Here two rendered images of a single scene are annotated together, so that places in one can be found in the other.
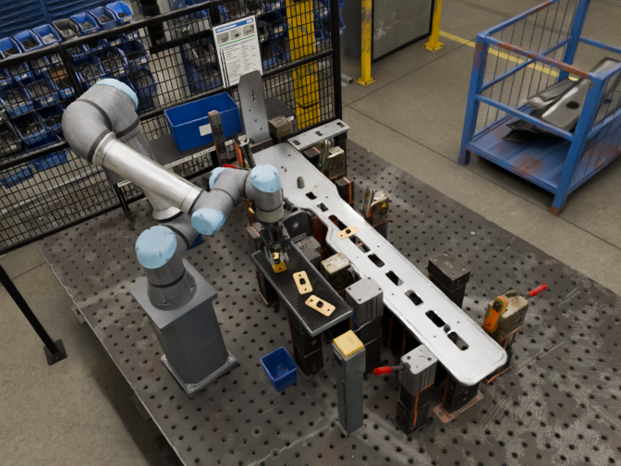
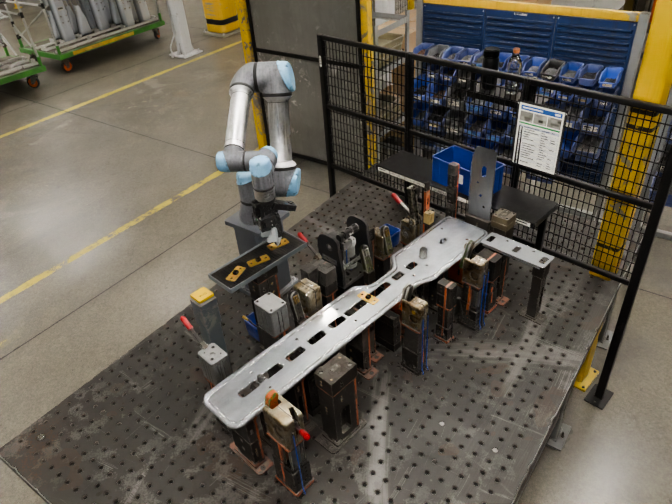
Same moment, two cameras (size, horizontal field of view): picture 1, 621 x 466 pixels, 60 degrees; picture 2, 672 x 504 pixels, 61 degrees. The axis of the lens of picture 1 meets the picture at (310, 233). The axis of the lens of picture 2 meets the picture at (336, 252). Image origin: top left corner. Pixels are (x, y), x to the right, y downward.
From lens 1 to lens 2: 192 cm
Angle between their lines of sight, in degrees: 56
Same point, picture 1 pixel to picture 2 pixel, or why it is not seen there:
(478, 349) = (240, 403)
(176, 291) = (243, 210)
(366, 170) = (556, 333)
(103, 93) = (267, 66)
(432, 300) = (294, 366)
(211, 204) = (227, 153)
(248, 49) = (547, 141)
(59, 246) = (356, 188)
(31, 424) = not seen: hidden behind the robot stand
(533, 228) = not seen: outside the picture
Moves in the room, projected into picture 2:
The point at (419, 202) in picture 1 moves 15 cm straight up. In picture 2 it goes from (525, 390) to (530, 362)
